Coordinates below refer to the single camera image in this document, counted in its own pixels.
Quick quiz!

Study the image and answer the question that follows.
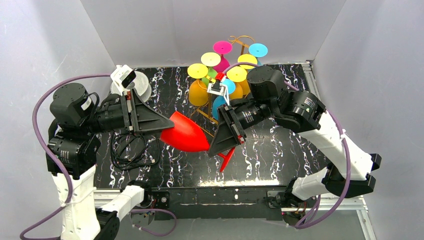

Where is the blue wine glass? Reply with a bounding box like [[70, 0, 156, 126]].
[[212, 78, 236, 120]]

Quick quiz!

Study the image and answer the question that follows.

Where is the red wine glass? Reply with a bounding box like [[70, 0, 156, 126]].
[[159, 111, 236, 173]]

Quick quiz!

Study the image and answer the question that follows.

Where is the teal wine glass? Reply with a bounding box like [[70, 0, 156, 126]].
[[248, 43, 268, 66]]

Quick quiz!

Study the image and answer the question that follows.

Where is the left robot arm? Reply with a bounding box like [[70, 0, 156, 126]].
[[46, 82, 174, 240]]

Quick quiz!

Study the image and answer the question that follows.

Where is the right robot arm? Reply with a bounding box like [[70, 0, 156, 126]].
[[208, 65, 382, 206]]

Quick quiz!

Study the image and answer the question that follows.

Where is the green wine glass pale base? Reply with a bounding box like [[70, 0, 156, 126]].
[[201, 52, 221, 86]]

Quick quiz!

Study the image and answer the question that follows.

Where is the magenta wine glass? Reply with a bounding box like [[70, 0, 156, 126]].
[[213, 41, 233, 73]]

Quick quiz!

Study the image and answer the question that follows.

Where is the white filament spool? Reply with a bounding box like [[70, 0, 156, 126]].
[[126, 71, 152, 102]]

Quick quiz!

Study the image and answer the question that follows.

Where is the orange glass yellow base middle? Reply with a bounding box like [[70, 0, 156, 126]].
[[226, 66, 251, 100]]

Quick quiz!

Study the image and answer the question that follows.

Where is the orange glass yellow base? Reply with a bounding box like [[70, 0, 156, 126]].
[[187, 63, 208, 107], [237, 53, 258, 70], [226, 66, 251, 100]]

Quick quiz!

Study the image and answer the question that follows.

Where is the orange glass yellow base left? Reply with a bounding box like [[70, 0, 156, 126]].
[[187, 63, 208, 107]]

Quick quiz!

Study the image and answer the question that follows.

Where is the orange glass yellow base rear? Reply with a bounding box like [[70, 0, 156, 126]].
[[237, 53, 258, 70]]

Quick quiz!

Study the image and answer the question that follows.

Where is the black coiled cable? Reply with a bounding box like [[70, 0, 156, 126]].
[[110, 130, 162, 172]]

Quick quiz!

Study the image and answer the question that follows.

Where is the gold wire glass rack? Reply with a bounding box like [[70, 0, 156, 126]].
[[187, 35, 268, 124]]

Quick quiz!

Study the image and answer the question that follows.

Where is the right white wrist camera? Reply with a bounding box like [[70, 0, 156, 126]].
[[206, 72, 230, 105]]

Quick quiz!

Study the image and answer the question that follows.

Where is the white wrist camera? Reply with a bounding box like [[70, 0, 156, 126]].
[[206, 72, 230, 105], [110, 64, 137, 94]]

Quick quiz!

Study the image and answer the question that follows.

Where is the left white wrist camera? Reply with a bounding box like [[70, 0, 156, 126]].
[[110, 64, 137, 94]]

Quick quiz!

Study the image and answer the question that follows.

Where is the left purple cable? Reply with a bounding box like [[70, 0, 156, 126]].
[[19, 73, 178, 240]]

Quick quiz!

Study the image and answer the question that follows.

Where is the purple cable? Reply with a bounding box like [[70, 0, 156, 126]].
[[222, 61, 353, 230], [19, 73, 178, 240]]

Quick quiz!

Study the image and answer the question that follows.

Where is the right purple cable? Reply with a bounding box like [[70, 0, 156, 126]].
[[222, 61, 353, 230]]

